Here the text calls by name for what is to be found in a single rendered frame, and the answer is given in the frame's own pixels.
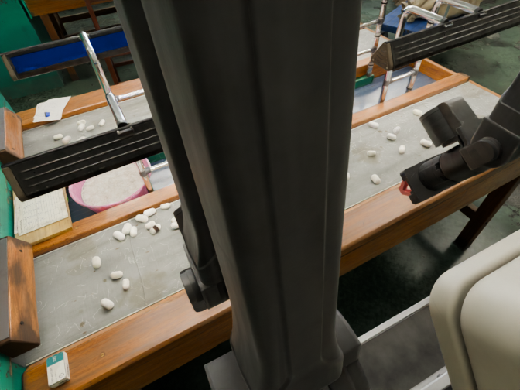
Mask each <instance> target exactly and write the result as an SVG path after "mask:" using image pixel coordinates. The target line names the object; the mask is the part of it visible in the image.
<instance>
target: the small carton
mask: <svg viewBox="0 0 520 390"><path fill-rule="evenodd" d="M46 368H47V377H48V386H49V387H51V388H55V387H57V386H59V385H61V384H63V383H64V382H66V381H69V380H70V371H69V365H68V359H67V353H65V352H64V351H61V352H60V353H58V354H55V355H53V356H51V357H48V358H47V359H46Z"/></svg>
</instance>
